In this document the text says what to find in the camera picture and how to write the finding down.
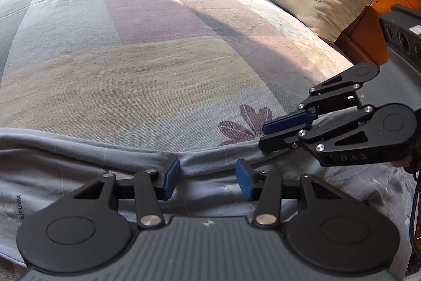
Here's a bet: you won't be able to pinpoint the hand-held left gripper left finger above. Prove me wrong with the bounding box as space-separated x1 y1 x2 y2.
74 157 181 229

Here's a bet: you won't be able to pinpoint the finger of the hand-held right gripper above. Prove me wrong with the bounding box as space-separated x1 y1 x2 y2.
258 106 374 154
263 72 361 136

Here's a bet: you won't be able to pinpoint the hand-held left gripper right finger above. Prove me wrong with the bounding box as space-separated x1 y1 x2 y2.
236 159 349 229

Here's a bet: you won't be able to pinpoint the grey printed pants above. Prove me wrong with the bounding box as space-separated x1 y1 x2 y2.
0 128 412 268

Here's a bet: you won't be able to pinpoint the pastel flowered bed sheet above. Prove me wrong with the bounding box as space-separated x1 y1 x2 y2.
0 0 364 150

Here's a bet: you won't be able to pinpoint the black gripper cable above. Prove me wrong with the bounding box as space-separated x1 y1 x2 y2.
407 169 421 257

